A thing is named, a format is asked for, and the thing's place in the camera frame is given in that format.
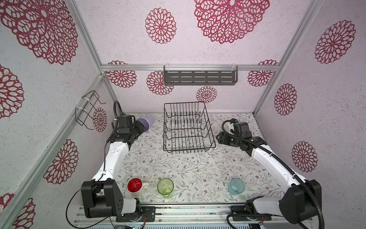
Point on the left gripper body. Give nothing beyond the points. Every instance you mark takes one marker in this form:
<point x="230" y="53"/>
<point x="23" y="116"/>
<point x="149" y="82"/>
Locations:
<point x="137" y="130"/>

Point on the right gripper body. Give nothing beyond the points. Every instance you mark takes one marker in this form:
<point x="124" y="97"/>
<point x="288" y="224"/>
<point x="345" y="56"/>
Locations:
<point x="229" y="140"/>

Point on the purple plastic cup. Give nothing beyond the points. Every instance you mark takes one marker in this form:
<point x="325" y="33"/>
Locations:
<point x="147" y="122"/>

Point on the green glass mug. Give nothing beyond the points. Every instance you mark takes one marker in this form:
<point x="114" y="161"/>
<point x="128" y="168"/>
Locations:
<point x="165" y="187"/>

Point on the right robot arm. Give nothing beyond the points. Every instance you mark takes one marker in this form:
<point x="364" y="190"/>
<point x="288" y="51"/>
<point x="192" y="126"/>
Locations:
<point x="302" y="198"/>

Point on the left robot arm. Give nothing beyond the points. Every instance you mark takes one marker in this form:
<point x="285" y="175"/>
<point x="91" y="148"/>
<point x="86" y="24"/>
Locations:
<point x="101" y="195"/>

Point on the teal plastic cup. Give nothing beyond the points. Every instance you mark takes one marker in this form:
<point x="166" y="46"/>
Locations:
<point x="236" y="186"/>

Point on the red and white mug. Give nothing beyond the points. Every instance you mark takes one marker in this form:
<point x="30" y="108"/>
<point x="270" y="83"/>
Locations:
<point x="136" y="187"/>

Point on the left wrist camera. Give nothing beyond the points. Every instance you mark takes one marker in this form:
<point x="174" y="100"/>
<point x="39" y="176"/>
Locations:
<point x="125" y="121"/>

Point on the black wire dish rack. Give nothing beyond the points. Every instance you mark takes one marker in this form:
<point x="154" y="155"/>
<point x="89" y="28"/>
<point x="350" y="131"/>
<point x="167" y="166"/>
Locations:
<point x="187" y="128"/>

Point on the black wire wall holder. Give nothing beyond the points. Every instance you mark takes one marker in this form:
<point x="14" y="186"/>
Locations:
<point x="82" y="113"/>

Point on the grey wall shelf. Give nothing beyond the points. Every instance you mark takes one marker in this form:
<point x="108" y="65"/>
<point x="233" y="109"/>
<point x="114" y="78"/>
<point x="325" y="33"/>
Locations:
<point x="199" y="78"/>

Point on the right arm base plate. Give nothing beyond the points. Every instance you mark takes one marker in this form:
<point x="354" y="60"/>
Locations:
<point x="242" y="213"/>

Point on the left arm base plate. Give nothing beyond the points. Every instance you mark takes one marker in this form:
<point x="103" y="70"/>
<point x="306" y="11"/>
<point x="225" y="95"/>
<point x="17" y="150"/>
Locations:
<point x="144" y="214"/>

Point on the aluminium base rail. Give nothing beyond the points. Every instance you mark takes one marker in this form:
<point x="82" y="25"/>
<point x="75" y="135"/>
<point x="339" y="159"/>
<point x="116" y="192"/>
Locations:
<point x="188" y="216"/>

